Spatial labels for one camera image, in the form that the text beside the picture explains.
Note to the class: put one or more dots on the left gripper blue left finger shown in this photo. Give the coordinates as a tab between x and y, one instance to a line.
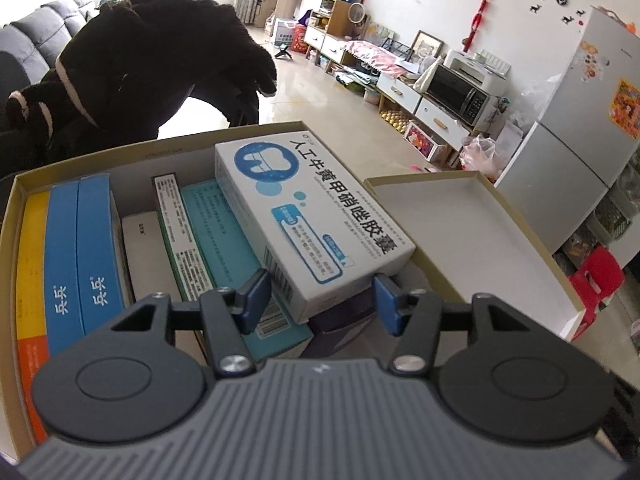
251	300

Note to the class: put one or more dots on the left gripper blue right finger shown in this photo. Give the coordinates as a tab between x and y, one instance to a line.
388	302

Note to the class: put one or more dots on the light blue medicine box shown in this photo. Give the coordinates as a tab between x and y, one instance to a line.
231	262

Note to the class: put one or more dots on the green orange medicine box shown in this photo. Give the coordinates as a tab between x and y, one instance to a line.
185	257

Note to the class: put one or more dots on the white blue rabbit medicine box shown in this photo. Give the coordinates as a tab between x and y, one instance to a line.
319	233

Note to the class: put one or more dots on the large blue medicine box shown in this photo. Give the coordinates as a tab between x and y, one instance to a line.
64	322
100	289

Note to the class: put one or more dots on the yellow orange medicine box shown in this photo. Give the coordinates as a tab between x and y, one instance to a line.
31	329

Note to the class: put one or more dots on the purple medicine box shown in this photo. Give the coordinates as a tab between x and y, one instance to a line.
334	329

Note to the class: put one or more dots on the white green medicine box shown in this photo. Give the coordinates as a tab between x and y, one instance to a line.
147	258

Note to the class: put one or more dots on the large tan cardboard box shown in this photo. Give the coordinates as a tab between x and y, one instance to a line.
131	169

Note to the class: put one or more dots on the tan cardboard box lid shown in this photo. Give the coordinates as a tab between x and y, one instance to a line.
469	239

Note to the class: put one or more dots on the white tv cabinet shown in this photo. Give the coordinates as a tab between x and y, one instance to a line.
393	83

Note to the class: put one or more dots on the black microwave oven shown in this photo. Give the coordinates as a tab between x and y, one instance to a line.
460	97

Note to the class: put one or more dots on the white printer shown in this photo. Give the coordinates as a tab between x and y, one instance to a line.
476	72

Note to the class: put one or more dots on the white refrigerator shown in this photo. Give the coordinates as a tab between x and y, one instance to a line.
583	138

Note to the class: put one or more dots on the black fluffy coat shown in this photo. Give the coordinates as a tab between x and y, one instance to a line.
130	69

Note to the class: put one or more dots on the grey sofa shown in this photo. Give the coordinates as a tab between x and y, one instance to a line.
30	45

